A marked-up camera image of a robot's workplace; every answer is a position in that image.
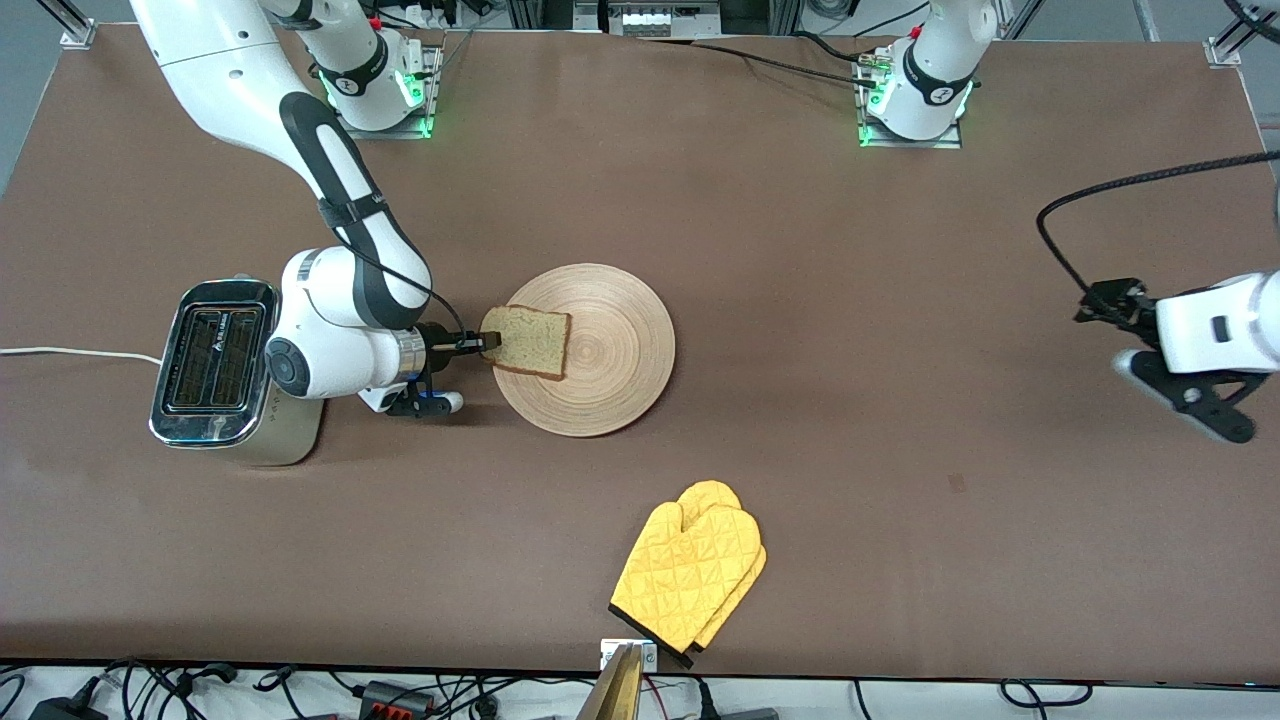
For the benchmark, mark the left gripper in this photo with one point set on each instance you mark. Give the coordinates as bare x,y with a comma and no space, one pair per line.
1128,308

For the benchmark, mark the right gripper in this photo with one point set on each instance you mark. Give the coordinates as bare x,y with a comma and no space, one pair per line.
440,342

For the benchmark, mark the brown bread slice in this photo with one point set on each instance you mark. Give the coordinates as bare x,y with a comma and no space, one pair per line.
530,342

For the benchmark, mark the round wooden plate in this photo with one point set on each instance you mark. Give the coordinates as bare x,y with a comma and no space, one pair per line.
610,350

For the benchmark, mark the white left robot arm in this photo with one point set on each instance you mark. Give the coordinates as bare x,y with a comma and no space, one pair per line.
935,70

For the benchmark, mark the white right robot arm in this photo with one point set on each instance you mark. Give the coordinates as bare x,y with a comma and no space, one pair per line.
230,70

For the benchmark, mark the chrome and cream toaster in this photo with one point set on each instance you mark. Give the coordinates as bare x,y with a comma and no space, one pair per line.
285,435

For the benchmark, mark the yellow quilted oven mitt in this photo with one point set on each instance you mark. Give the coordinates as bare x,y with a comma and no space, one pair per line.
680,570
712,493

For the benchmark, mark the red and black connector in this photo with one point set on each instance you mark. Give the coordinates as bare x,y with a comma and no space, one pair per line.
395,700

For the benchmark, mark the white power strip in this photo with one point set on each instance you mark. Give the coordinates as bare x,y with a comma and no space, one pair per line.
650,20

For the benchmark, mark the black power adapter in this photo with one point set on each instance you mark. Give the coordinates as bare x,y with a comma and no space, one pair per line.
65,712

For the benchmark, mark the metal base plate of left arm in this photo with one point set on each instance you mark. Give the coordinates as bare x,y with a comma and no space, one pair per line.
945,142

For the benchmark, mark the metal base plate of right arm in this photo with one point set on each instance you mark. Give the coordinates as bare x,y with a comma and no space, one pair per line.
350,130

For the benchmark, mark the aluminium frame extrusion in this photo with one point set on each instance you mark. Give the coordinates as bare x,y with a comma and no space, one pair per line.
78,38
1225,50

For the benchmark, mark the white metal bracket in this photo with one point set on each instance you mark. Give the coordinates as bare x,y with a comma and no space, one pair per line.
606,652

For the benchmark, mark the gold camera stand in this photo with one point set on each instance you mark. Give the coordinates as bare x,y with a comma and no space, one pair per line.
615,695

